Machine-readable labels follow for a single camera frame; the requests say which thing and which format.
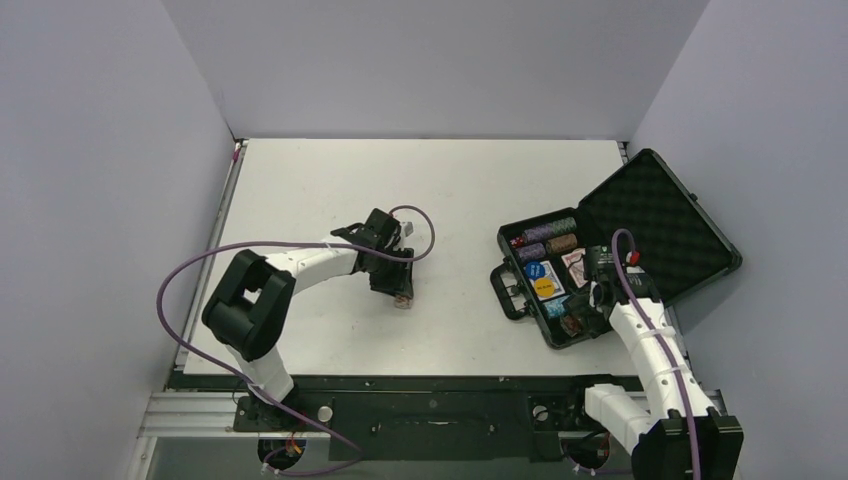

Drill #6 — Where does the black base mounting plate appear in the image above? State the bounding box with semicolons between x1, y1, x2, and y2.
231;374;657;464

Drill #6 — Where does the red playing card deck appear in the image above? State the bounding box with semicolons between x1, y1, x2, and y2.
561;248;587;289

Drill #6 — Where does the black poker set case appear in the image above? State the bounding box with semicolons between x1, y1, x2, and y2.
490;149;743;349

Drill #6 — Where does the dark green chip stack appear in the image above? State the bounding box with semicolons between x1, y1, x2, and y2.
551;217;577;236

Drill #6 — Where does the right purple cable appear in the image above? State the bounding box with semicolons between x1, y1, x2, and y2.
610;228;702;480

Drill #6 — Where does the light blue chip stack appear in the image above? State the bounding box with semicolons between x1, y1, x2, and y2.
542;296;570;320

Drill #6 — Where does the red brown chip stack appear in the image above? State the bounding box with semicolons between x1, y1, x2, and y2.
560;315;584;338

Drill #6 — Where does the pink chip stack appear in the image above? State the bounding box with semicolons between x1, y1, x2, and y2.
394;296;413;310

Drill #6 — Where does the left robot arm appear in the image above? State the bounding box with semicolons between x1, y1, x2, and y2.
201;209;415;430

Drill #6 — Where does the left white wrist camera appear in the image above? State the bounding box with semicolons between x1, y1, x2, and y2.
399;221;414;238

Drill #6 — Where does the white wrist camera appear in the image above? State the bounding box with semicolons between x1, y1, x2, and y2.
623;251;645;283
399;221;414;238

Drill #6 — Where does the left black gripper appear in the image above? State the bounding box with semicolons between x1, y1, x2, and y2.
369;246;412;299

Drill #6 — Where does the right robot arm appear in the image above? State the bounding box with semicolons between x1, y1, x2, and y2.
563;245;744;479

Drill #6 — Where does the blue playing card deck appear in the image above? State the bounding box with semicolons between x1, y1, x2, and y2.
524;260;566;302

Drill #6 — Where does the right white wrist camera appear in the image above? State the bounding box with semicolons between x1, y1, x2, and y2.
623;251;645;283

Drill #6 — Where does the blue small blind button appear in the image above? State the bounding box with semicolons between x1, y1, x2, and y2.
524;261;547;281

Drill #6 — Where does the purple chip stack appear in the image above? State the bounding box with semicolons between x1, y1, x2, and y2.
516;243;547;264
521;223;557;245

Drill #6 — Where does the yellow big blind button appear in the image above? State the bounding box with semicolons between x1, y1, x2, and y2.
534;277;556;298

